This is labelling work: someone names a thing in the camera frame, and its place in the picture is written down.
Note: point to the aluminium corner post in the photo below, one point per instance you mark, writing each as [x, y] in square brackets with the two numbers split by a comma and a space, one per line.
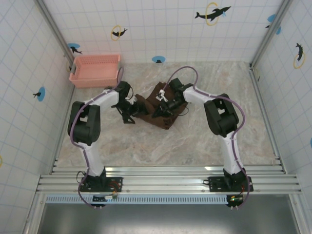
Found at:
[270, 31]
[56, 31]

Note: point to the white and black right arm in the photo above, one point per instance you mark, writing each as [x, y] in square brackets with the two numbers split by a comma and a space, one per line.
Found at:
[229, 151]

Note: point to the pink plastic basket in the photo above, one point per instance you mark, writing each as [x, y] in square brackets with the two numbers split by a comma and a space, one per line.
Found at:
[92, 70]

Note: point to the blue circle fish sticker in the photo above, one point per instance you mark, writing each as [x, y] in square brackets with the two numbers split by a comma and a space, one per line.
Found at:
[73, 46]
[41, 93]
[158, 59]
[271, 18]

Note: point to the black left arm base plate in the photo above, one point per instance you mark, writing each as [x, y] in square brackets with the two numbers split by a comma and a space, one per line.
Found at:
[114, 182]

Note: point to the aluminium left side rail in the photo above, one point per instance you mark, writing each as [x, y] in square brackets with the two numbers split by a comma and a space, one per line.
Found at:
[63, 122]

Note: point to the aluminium rail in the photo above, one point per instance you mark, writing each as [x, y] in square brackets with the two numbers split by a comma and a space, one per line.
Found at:
[267, 117]
[63, 122]

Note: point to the aluminium front frame beam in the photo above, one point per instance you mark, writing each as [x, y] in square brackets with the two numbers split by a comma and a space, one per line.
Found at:
[165, 180]

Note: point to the aluminium right corner post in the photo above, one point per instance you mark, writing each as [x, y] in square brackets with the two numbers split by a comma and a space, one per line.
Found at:
[270, 31]

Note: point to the brown long pants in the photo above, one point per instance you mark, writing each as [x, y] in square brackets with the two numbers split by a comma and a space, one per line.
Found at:
[151, 97]

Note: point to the grey steel sheet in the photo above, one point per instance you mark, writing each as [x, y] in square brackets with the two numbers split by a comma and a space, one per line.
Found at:
[158, 219]

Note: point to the aluminium left corner post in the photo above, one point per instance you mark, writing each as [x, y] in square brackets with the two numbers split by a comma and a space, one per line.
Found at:
[56, 31]

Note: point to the aluminium right side rail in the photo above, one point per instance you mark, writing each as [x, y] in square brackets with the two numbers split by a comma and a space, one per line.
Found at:
[267, 117]

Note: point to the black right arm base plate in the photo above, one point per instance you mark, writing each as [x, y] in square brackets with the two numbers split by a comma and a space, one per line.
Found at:
[215, 184]

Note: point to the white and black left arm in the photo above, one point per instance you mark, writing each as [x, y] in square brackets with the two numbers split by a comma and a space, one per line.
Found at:
[93, 156]

